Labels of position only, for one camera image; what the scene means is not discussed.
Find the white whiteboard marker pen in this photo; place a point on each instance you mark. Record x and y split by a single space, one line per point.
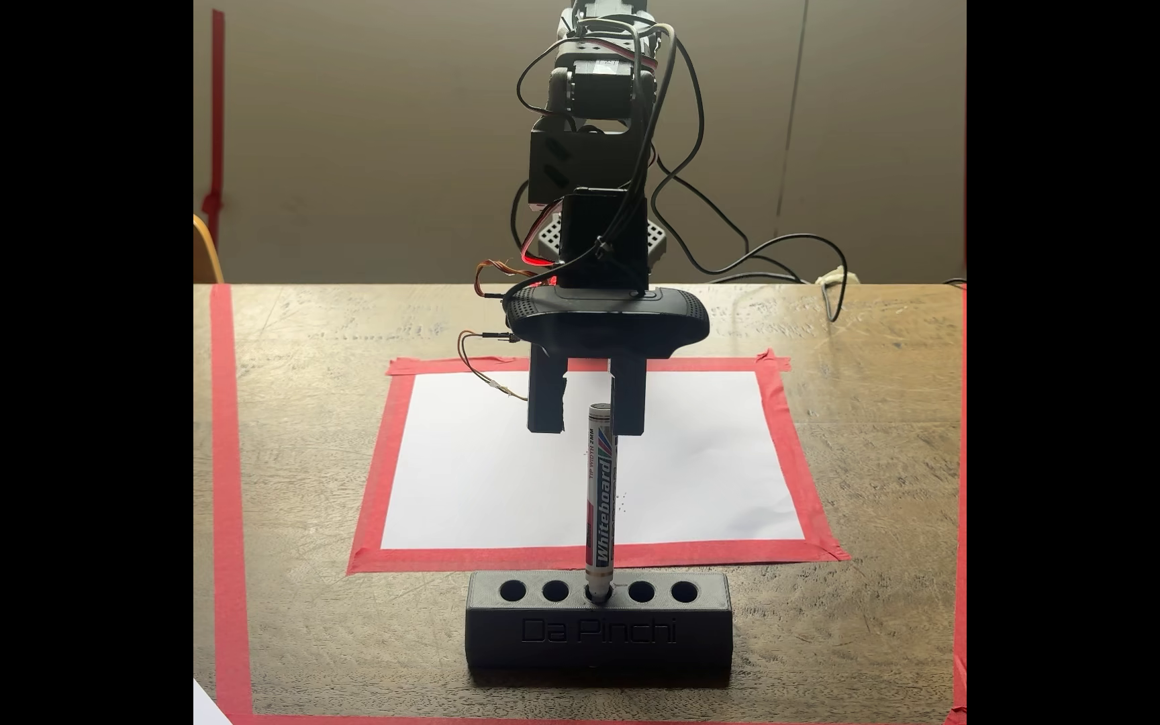
600 503

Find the black pen holder block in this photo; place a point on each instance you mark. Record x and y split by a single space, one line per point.
600 634

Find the black oval webcam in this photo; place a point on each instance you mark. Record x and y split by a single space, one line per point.
605 322

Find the white ink-dotted paper sheet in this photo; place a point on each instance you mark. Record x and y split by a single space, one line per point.
459 483

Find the white power plug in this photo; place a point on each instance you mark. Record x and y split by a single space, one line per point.
835 278

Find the long red tape strip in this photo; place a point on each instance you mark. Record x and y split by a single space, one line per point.
230 503
961 503

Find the wooden chair back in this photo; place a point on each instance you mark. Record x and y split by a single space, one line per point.
207 252

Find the plain white paper sheet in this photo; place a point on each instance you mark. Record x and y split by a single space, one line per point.
205 710

